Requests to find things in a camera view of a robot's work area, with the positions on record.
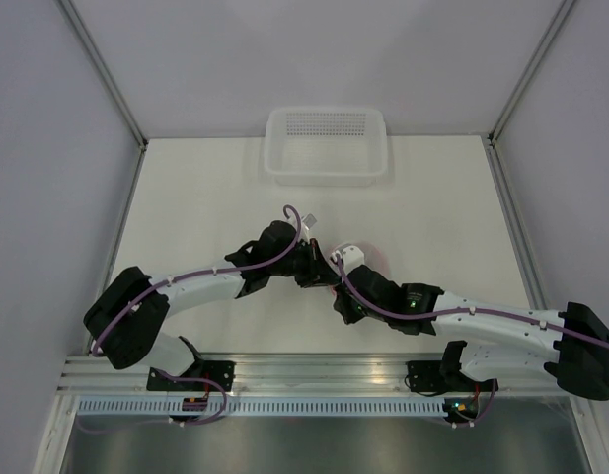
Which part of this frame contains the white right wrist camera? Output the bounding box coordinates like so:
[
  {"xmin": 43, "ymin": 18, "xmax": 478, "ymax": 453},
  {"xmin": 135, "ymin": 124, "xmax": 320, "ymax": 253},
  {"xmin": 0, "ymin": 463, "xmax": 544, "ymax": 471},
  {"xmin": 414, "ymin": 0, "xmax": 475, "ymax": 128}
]
[{"xmin": 329, "ymin": 243, "xmax": 365, "ymax": 269}]

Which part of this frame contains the right aluminium frame post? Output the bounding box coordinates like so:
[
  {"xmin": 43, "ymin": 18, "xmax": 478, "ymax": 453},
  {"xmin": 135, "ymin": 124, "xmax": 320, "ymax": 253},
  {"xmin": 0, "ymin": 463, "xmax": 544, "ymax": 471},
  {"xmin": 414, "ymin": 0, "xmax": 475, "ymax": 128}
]
[{"xmin": 487, "ymin": 0, "xmax": 579, "ymax": 147}]

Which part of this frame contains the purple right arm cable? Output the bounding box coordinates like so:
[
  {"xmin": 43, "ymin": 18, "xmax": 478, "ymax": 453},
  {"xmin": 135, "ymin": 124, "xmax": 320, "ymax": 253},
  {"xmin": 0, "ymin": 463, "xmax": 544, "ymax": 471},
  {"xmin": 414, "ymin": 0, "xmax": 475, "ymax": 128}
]
[{"xmin": 333, "ymin": 254, "xmax": 609, "ymax": 355}]

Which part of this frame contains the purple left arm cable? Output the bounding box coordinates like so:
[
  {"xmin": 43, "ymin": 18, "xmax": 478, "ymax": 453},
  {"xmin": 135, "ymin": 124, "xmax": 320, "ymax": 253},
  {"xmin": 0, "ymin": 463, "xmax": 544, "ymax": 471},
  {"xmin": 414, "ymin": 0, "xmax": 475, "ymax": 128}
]
[{"xmin": 90, "ymin": 205, "xmax": 301, "ymax": 357}]

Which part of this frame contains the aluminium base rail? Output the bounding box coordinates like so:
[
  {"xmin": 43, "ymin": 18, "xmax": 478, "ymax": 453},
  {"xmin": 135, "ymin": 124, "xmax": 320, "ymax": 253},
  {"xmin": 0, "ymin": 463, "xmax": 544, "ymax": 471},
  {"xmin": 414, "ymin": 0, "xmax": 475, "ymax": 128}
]
[{"xmin": 56, "ymin": 351, "xmax": 596, "ymax": 396}]

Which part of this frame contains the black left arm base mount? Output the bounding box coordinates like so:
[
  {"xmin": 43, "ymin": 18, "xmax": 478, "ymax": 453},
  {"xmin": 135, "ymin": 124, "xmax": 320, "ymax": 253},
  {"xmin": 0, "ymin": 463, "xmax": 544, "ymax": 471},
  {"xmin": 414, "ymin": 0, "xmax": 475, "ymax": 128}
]
[{"xmin": 146, "ymin": 360, "xmax": 236, "ymax": 392}]

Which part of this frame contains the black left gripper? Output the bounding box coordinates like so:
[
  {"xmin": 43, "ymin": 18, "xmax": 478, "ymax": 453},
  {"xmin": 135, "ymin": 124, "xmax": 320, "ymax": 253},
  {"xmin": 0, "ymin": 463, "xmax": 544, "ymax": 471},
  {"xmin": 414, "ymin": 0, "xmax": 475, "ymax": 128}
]
[{"xmin": 269, "ymin": 239, "xmax": 337, "ymax": 289}]

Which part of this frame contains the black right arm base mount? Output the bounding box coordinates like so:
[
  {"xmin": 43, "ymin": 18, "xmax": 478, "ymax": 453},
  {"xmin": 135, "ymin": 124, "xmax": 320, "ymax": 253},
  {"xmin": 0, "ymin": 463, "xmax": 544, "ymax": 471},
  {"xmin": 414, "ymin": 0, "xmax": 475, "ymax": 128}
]
[{"xmin": 404, "ymin": 360, "xmax": 494, "ymax": 397}]

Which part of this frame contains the aluminium frame post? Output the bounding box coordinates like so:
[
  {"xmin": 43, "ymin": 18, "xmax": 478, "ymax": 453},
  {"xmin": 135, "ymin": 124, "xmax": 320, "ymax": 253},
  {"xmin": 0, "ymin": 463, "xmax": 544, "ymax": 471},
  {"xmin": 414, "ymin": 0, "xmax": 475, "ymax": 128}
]
[
  {"xmin": 487, "ymin": 0, "xmax": 579, "ymax": 147},
  {"xmin": 55, "ymin": 0, "xmax": 148, "ymax": 150}
]

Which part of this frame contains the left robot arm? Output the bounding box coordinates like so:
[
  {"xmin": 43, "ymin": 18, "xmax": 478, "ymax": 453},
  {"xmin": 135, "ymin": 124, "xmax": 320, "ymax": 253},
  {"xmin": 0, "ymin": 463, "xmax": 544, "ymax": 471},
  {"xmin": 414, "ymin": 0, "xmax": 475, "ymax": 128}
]
[{"xmin": 83, "ymin": 221, "xmax": 340, "ymax": 391}]

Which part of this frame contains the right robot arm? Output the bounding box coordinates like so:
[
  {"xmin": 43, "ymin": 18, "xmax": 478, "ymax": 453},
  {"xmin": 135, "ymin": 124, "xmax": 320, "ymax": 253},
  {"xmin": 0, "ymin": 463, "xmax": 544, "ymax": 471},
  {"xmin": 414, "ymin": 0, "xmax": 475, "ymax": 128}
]
[{"xmin": 333, "ymin": 265, "xmax": 609, "ymax": 401}]

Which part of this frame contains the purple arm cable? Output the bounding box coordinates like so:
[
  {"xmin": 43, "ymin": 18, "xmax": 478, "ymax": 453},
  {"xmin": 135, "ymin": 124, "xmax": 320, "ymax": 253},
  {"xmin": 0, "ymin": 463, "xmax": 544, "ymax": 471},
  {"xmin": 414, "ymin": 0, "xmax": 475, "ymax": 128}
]
[
  {"xmin": 90, "ymin": 205, "xmax": 301, "ymax": 357},
  {"xmin": 333, "ymin": 254, "xmax": 609, "ymax": 355}
]

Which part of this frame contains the left aluminium frame post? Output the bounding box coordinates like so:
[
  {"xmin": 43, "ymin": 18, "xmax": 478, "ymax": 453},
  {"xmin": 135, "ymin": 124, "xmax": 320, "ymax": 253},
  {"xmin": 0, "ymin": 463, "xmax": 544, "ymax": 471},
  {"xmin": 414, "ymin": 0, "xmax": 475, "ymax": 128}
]
[{"xmin": 55, "ymin": 0, "xmax": 148, "ymax": 150}]

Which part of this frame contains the white mesh laundry bag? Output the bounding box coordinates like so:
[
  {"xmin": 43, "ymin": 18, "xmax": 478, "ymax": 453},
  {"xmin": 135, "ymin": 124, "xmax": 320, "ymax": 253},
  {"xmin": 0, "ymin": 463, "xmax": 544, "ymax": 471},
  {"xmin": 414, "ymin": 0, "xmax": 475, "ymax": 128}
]
[{"xmin": 326, "ymin": 240, "xmax": 390, "ymax": 278}]

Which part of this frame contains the white slotted cable duct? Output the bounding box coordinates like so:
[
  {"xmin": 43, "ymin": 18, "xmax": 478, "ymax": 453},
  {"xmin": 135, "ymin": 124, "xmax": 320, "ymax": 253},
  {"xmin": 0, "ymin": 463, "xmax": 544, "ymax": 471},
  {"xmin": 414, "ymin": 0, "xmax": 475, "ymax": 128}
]
[{"xmin": 77, "ymin": 395, "xmax": 447, "ymax": 418}]

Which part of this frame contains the white perforated plastic basket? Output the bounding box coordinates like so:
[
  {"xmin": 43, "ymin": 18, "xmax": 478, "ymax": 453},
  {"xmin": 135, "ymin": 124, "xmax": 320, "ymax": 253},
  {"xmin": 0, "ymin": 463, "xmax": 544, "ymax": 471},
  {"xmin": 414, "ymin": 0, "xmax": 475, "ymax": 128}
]
[{"xmin": 263, "ymin": 107, "xmax": 389, "ymax": 187}]

